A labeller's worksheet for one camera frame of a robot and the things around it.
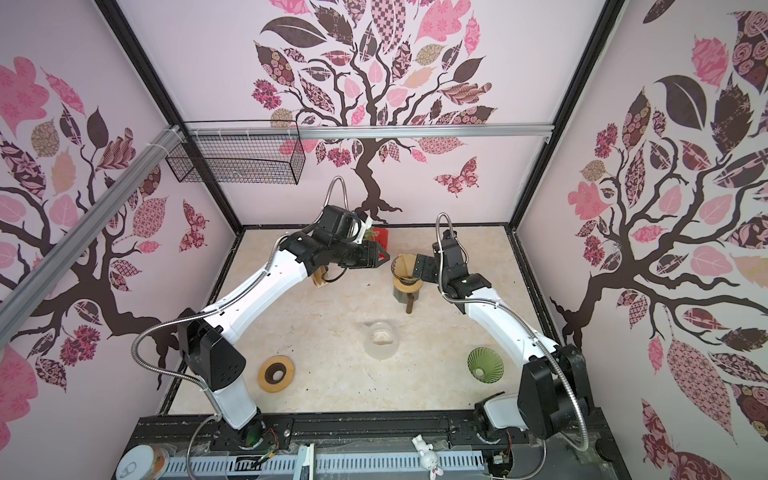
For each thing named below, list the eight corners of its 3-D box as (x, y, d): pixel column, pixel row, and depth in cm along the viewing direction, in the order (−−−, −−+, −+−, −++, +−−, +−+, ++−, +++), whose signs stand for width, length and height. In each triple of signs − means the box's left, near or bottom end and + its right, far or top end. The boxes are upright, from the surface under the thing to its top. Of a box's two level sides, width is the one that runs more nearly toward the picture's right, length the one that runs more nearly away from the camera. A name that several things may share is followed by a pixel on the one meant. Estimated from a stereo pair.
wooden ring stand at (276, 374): (257, 392, 82) (254, 389, 80) (266, 358, 88) (263, 355, 86) (290, 392, 82) (287, 389, 80) (297, 358, 88) (295, 355, 86)
